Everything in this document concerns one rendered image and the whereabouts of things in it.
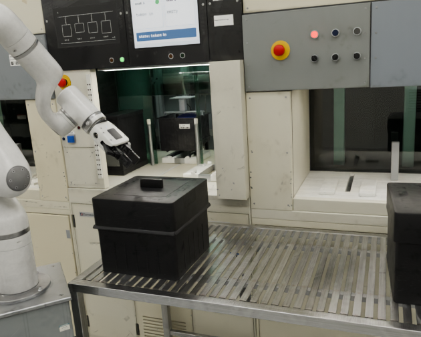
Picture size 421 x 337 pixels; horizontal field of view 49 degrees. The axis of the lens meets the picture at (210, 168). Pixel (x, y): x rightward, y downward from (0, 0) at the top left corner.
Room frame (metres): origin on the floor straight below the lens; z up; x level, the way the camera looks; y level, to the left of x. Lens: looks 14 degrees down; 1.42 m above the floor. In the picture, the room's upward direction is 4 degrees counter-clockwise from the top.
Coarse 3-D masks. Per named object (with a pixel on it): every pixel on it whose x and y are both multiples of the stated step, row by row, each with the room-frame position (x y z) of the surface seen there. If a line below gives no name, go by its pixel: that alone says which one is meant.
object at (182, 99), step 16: (176, 96) 2.58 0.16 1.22; (192, 96) 2.50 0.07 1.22; (176, 112) 2.52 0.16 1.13; (208, 112) 2.55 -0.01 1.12; (160, 128) 2.45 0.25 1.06; (176, 128) 2.42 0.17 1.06; (192, 128) 2.39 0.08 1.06; (208, 128) 2.56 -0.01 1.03; (160, 144) 2.46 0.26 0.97; (176, 144) 2.42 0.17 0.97; (192, 144) 2.39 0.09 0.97
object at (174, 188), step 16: (144, 176) 1.62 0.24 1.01; (112, 192) 1.43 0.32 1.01; (128, 192) 1.41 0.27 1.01; (144, 192) 1.40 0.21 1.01; (160, 192) 1.39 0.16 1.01; (176, 192) 1.38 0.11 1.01; (192, 192) 1.41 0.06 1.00; (96, 208) 1.37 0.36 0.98; (112, 208) 1.35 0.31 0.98; (128, 208) 1.33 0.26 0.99; (144, 208) 1.30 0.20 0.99; (160, 208) 1.28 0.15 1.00; (176, 208) 1.30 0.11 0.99; (192, 208) 1.40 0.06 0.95; (96, 224) 1.37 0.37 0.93; (112, 224) 1.35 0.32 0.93; (128, 224) 1.33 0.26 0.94; (144, 224) 1.31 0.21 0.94; (160, 224) 1.29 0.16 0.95; (176, 224) 1.29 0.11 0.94
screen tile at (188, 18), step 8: (168, 0) 1.84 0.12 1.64; (176, 0) 1.83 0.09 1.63; (184, 0) 1.82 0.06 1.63; (192, 0) 1.81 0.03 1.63; (168, 8) 1.84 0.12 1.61; (192, 8) 1.81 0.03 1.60; (168, 16) 1.84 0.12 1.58; (176, 16) 1.83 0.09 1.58; (184, 16) 1.82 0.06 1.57; (192, 16) 1.81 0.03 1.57; (168, 24) 1.85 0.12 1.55; (176, 24) 1.83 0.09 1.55; (184, 24) 1.82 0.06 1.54
